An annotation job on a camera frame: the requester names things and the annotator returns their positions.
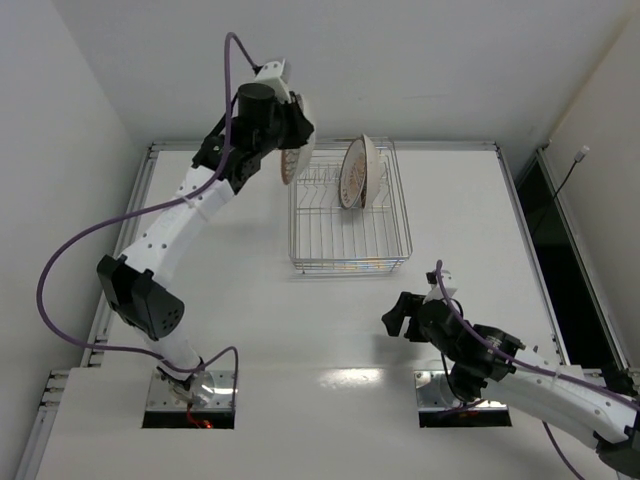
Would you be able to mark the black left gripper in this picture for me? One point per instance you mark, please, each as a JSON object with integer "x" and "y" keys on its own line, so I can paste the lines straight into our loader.
{"x": 298, "y": 126}

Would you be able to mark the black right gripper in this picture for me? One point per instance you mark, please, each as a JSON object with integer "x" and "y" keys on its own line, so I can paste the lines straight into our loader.
{"x": 411, "y": 316}

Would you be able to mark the floral plate orange rim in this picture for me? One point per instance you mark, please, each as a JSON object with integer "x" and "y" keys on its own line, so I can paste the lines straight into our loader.
{"x": 372, "y": 183}
{"x": 294, "y": 161}

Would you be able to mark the sunburst plate dark rim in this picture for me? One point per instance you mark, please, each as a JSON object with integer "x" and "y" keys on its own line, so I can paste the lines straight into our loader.
{"x": 353, "y": 174}

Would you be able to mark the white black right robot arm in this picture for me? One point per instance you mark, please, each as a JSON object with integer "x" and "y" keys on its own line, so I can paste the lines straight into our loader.
{"x": 490, "y": 364}

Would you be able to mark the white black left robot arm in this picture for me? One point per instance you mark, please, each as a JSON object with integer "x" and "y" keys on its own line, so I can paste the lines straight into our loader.
{"x": 136, "y": 283}

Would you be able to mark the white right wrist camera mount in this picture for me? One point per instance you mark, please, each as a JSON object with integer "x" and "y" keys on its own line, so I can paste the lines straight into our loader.
{"x": 441, "y": 287}

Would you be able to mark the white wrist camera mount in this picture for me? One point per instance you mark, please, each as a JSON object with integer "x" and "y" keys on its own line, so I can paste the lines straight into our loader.
{"x": 275, "y": 73}
{"x": 441, "y": 287}

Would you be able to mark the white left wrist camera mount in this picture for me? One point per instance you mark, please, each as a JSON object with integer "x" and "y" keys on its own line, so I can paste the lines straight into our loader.
{"x": 275, "y": 73}

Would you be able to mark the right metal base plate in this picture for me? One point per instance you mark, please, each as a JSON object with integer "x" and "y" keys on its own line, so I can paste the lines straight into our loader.
{"x": 430, "y": 393}

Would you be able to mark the metal base plate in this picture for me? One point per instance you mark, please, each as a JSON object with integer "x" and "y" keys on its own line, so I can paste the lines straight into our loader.
{"x": 220, "y": 390}
{"x": 430, "y": 393}

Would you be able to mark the chrome wire dish rack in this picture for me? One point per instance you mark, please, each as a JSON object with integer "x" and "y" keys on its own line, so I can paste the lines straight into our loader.
{"x": 325, "y": 238}

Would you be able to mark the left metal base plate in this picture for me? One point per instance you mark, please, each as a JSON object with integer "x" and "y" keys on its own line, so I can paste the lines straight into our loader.
{"x": 220, "y": 390}

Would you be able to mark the black wall cable white plug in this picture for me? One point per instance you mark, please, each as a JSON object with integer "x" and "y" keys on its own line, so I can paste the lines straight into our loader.
{"x": 577, "y": 159}

